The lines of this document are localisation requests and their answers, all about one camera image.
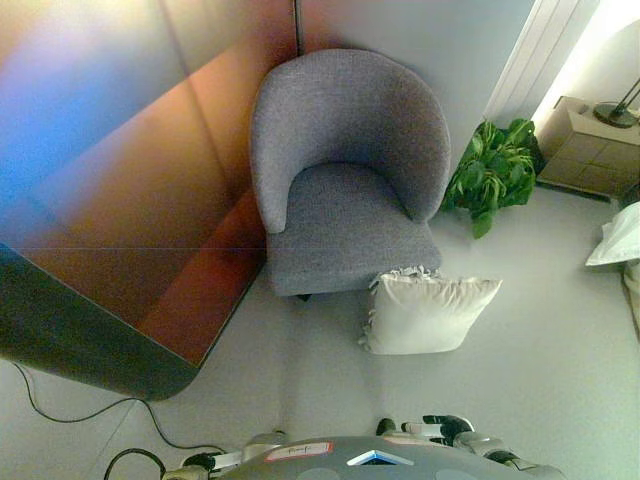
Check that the white tasselled pillow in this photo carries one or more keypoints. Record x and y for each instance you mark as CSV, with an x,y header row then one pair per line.
x,y
425,315

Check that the beige nightstand with drawers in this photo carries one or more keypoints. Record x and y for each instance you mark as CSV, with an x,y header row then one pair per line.
x,y
585,155

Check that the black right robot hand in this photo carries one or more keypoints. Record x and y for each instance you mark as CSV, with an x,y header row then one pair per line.
x,y
450,425

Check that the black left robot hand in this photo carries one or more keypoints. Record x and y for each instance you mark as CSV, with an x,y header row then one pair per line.
x,y
195,462

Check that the dark round-base table lamp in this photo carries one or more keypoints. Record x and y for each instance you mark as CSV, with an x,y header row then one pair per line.
x,y
612,114

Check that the green leafy potted plant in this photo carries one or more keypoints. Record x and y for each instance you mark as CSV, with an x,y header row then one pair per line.
x,y
495,170

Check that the white curtain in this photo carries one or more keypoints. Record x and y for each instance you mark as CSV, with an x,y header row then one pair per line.
x,y
540,50

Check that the grey robot torso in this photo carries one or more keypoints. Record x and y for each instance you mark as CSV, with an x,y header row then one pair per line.
x,y
380,462

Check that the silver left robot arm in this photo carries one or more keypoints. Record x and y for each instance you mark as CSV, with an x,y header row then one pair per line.
x,y
260,442

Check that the white bed duvet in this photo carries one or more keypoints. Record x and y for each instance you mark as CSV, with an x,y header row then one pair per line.
x,y
632,290

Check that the grey fabric tub armchair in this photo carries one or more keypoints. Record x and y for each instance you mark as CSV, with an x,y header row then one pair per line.
x,y
350,150

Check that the white bed pillow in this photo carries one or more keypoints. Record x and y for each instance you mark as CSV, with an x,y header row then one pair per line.
x,y
617,240

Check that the white label with red border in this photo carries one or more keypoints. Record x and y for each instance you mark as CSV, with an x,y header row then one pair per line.
x,y
300,450

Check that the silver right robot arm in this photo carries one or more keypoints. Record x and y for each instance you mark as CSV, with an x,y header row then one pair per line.
x,y
492,447

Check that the brown wooden cabinet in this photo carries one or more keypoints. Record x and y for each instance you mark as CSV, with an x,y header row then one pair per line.
x,y
125,225

